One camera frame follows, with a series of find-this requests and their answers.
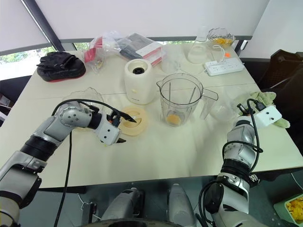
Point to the cream blender base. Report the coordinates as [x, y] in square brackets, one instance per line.
[139, 87]

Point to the crumpled clear plastic bag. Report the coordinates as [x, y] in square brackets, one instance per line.
[171, 60]

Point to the green plastic food container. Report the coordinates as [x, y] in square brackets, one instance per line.
[281, 208]

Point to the clear blender jar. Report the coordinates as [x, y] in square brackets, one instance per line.
[180, 104]

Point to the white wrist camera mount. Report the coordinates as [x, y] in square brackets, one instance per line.
[107, 134]
[270, 116]

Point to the black window frame post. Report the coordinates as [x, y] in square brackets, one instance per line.
[40, 26]

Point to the black book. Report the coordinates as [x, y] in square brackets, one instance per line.
[136, 45]

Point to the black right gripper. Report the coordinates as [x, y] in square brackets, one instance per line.
[241, 108]

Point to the small orange tag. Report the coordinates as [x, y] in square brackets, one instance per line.
[227, 55]

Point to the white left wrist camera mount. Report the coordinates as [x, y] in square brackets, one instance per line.
[107, 134]

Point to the dark woven chair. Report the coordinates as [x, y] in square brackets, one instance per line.
[284, 68]

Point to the orange fruit pieces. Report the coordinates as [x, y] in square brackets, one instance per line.
[174, 119]

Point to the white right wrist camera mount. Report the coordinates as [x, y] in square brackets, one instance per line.
[270, 116]

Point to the clear plastic bowl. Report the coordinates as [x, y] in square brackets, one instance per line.
[90, 93]

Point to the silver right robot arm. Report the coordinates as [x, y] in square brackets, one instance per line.
[241, 137]

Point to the small bag of screws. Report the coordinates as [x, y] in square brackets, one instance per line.
[98, 64]

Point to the silver robot leg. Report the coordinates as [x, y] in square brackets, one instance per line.
[123, 205]
[180, 203]

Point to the clear conical glass flask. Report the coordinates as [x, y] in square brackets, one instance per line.
[198, 54]

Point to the black padded mitt red edge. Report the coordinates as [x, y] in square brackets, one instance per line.
[61, 67]

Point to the red and white box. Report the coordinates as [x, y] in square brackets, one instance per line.
[154, 53]

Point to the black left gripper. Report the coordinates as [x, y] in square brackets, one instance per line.
[115, 119]

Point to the clear glass cup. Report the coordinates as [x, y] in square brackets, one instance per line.
[222, 111]

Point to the glass bowl with snacks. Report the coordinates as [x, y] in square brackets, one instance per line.
[220, 35]

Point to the white power strip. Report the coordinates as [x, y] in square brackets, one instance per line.
[225, 66]

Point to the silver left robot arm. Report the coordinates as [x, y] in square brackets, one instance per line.
[71, 118]

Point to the cream blender lid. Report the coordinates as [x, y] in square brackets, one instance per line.
[139, 127]

